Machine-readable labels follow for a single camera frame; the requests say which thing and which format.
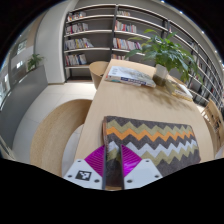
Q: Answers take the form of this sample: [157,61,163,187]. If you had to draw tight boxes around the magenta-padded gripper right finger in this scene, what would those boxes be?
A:
[120,144,164,190]

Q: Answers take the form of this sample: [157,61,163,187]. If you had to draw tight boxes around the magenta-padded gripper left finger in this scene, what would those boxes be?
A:
[63,144,107,190]

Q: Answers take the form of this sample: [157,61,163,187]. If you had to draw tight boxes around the zigzag striped brown towel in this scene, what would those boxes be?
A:
[102,115,202,189]

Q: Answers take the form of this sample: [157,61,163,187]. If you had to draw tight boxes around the round-backed light wooden chair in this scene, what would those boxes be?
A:
[29,98,93,178]
[88,60,110,90]

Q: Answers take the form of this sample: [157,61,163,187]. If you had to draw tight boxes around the slatted wooden chair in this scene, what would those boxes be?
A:
[200,98,224,148]

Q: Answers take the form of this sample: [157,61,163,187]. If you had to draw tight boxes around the large white book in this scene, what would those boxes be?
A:
[104,65,157,89]

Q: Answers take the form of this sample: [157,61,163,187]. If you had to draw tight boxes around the small green floor plant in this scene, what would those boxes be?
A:
[26,53,45,72]

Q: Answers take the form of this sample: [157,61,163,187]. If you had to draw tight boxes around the green potted plant white pot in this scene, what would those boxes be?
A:
[124,28,201,87]

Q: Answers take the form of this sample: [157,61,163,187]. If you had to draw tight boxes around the grey bookshelf unit with books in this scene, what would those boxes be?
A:
[62,3,224,111]

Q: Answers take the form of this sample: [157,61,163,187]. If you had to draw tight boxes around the group of ceiling lights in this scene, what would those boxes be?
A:
[159,0,208,34]

